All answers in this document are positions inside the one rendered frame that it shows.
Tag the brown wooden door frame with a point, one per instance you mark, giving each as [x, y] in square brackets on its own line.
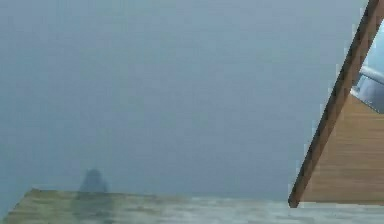
[333, 110]

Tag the blue-grey furniture with white rail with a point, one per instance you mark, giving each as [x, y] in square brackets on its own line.
[371, 92]

